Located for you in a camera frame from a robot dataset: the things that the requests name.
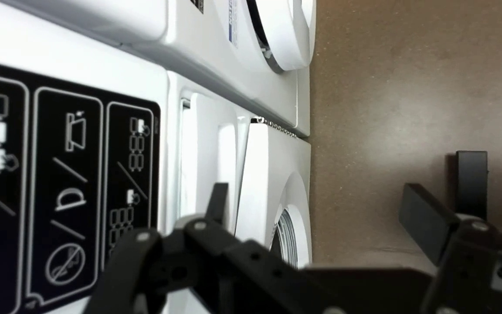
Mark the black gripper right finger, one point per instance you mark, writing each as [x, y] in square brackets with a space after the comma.
[429, 222]

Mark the white washing machine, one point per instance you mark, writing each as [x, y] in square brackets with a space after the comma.
[81, 166]
[208, 40]

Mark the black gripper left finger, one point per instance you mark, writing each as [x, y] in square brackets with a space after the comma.
[217, 204]

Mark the right washer round door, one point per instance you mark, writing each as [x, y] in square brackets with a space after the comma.
[286, 32]

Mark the left washer round door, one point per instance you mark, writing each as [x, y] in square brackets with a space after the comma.
[274, 206]

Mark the right white washing machine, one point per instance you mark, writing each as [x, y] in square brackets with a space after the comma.
[208, 40]

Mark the left white washing machine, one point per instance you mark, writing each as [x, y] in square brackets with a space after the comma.
[81, 166]

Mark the washer round door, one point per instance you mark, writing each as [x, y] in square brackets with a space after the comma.
[274, 206]
[286, 32]

